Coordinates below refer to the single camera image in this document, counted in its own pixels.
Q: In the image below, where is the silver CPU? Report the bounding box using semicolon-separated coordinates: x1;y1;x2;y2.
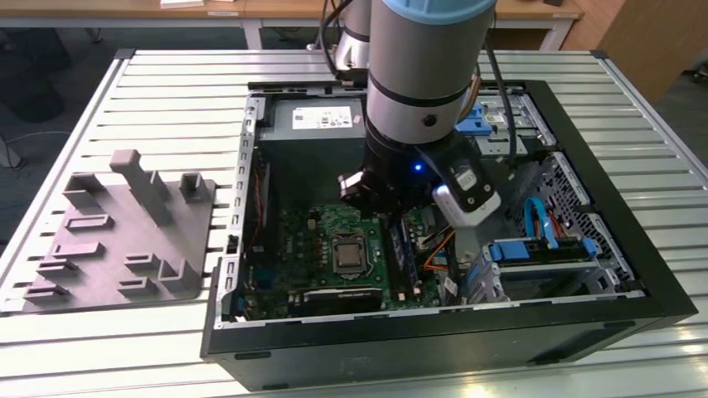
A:
336;243;362;266

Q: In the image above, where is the grey power supply unit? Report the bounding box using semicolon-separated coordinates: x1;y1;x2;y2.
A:
256;98;371;196

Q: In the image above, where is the blue drive carrier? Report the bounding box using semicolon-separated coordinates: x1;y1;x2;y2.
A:
454;103;498;138

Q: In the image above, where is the CPU socket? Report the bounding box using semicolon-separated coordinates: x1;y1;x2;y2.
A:
328;234;371;279

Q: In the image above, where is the green motherboard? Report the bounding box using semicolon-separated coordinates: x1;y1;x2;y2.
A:
243;202;460;320

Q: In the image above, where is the hard disk in blue carrier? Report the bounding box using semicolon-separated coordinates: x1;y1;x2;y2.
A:
484;238;600;266

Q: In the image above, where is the silver optical bay cage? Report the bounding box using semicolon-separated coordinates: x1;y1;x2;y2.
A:
475;86;558;157

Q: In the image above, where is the black graphics card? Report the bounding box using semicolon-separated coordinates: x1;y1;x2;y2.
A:
287;285;384;318

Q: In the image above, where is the silver disk bay cage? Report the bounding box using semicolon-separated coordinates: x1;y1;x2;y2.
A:
464;242;635;306

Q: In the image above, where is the black open PC case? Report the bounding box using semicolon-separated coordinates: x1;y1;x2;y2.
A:
199;79;699;393

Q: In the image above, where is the grey plastic parts rack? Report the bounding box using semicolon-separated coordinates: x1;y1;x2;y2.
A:
22;148;223;313

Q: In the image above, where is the wooden cabinet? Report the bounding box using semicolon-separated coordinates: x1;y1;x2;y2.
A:
596;0;708;104

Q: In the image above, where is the wooden desk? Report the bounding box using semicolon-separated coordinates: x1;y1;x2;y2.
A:
0;0;587;51

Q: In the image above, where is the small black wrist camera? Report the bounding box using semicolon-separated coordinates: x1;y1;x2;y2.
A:
336;171;367;205

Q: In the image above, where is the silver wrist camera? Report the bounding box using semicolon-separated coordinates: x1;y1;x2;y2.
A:
430;159;504;228

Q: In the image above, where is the orange wire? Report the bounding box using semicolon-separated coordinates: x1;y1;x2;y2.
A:
423;230;460;273

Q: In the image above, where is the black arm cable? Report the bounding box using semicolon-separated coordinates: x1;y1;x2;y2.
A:
470;12;524;169

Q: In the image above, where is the blue data cable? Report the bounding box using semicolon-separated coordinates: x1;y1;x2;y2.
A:
523;197;562;250

